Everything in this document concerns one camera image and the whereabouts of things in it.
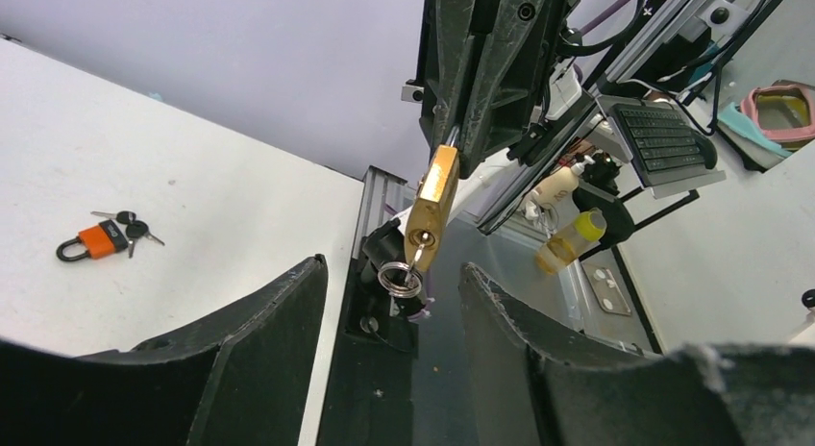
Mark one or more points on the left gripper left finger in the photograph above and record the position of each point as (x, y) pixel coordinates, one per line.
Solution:
(237, 376)

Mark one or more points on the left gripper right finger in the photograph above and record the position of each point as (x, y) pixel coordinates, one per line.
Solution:
(537, 382)

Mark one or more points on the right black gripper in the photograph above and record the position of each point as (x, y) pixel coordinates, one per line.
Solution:
(489, 59)

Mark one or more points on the small brass padlock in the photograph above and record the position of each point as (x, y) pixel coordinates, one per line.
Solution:
(431, 208)

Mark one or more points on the black keys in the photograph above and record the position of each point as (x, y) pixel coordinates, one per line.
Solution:
(135, 229)

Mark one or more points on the orange black padlock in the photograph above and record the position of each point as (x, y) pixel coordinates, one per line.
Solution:
(99, 241)

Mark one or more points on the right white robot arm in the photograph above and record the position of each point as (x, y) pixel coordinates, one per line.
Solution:
(385, 276)

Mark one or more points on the yellow liquid bottle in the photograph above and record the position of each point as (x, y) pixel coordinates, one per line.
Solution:
(569, 243)

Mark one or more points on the white pump lotion bottle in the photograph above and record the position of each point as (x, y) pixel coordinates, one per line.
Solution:
(555, 188)

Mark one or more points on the black computer keyboard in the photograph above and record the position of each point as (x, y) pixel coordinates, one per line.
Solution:
(661, 140)

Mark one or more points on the pink teal container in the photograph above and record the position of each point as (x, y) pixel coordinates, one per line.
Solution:
(783, 112)

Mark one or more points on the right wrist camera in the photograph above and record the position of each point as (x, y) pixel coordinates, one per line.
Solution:
(412, 91)

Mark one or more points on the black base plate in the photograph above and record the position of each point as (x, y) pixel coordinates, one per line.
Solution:
(368, 397)

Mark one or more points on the aluminium rail frame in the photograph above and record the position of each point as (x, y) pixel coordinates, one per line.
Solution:
(384, 194)

